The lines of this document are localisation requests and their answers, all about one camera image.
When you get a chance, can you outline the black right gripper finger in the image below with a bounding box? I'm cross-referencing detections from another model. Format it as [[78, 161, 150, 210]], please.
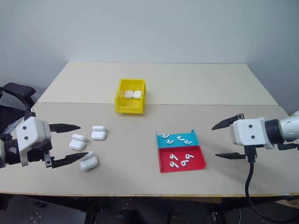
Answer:
[[215, 152, 246, 160], [211, 113, 245, 131]]

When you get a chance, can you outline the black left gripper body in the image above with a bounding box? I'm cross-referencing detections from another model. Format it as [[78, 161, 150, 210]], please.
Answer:
[[27, 140, 56, 169]]

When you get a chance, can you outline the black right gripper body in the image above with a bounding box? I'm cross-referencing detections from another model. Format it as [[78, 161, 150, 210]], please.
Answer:
[[242, 144, 265, 162]]

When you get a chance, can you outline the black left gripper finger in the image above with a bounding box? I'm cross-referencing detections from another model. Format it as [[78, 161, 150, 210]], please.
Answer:
[[51, 152, 90, 169], [49, 124, 81, 134]]

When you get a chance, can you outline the yellow plastic bin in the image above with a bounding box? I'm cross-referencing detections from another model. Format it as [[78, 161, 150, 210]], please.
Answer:
[[114, 78, 147, 115]]

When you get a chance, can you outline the red plastic tray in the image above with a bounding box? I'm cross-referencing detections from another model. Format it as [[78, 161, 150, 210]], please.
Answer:
[[157, 145, 208, 174]]

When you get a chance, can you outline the blue plastic tray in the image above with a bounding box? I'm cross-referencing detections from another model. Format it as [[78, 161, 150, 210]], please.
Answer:
[[155, 128, 201, 150]]

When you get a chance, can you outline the black office chair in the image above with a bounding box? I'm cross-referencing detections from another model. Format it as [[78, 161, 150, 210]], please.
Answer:
[[0, 82, 37, 140]]

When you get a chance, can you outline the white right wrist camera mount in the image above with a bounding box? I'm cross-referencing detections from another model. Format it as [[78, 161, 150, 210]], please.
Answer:
[[232, 117, 274, 150]]

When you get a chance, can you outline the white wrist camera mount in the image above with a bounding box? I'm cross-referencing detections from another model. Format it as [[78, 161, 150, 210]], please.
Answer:
[[15, 116, 52, 168], [232, 117, 274, 150]]

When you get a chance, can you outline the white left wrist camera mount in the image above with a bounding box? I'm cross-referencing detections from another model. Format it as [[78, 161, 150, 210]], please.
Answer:
[[15, 116, 52, 168]]

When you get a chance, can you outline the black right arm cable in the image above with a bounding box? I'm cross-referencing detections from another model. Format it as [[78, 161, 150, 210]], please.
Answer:
[[244, 157, 299, 223]]

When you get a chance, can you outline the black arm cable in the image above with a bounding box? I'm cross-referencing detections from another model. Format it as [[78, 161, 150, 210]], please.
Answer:
[[244, 157, 299, 223], [0, 86, 34, 115]]

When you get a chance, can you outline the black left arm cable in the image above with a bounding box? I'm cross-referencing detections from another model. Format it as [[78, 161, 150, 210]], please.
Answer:
[[0, 86, 34, 115]]

